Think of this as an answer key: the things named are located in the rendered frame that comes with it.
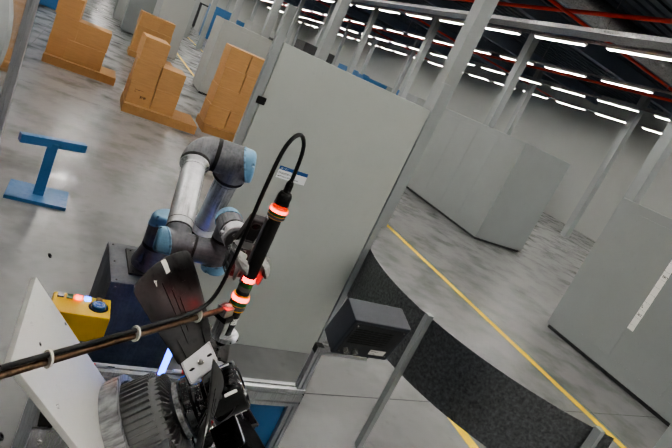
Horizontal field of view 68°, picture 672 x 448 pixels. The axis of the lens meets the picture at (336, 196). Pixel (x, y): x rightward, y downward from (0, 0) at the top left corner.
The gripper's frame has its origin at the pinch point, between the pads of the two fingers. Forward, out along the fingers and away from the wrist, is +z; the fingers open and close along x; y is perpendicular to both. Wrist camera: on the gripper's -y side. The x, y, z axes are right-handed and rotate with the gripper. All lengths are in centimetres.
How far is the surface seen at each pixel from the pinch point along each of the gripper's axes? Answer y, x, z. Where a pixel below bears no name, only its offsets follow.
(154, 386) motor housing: 30.8, 14.0, 5.3
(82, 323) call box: 45, 28, -34
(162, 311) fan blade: 13.1, 17.9, 2.6
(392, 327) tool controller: 27, -74, -32
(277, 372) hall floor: 148, -115, -157
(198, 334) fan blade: 18.6, 7.6, 1.1
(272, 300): 109, -102, -183
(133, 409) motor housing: 33.7, 17.8, 9.5
